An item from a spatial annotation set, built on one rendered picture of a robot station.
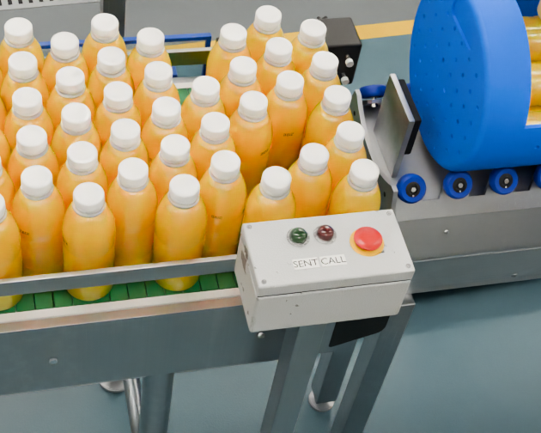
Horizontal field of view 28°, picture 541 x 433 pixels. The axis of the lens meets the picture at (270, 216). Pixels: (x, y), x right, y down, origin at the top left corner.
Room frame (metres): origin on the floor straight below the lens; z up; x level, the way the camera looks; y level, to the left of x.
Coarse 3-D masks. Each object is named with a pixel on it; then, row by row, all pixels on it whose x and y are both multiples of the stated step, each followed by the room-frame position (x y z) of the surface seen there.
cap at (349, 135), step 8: (344, 128) 1.05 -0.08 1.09; (352, 128) 1.05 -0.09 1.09; (360, 128) 1.06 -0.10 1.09; (336, 136) 1.04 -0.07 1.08; (344, 136) 1.03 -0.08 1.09; (352, 136) 1.04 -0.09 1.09; (360, 136) 1.04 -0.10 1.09; (344, 144) 1.03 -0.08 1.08; (352, 144) 1.03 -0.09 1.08; (360, 144) 1.04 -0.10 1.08
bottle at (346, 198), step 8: (344, 176) 0.99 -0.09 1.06; (344, 184) 0.98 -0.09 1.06; (352, 184) 0.97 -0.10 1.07; (376, 184) 0.98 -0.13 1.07; (336, 192) 0.97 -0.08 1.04; (344, 192) 0.97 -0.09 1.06; (352, 192) 0.96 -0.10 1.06; (360, 192) 0.96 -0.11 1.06; (368, 192) 0.97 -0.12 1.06; (376, 192) 0.97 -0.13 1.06; (336, 200) 0.97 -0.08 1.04; (344, 200) 0.96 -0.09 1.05; (352, 200) 0.96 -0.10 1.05; (360, 200) 0.96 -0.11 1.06; (368, 200) 0.96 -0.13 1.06; (376, 200) 0.97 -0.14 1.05; (328, 208) 0.99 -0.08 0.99; (336, 208) 0.96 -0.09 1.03; (344, 208) 0.95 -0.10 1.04; (352, 208) 0.95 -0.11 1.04; (360, 208) 0.95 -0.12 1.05; (368, 208) 0.96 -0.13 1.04; (376, 208) 0.97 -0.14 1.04
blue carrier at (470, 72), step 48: (432, 0) 1.29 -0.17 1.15; (480, 0) 1.20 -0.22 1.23; (528, 0) 1.39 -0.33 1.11; (432, 48) 1.25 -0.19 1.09; (480, 48) 1.14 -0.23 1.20; (528, 48) 1.15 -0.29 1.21; (432, 96) 1.21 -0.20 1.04; (480, 96) 1.10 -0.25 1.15; (528, 96) 1.11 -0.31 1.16; (432, 144) 1.17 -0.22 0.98; (480, 144) 1.07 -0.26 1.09; (528, 144) 1.10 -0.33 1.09
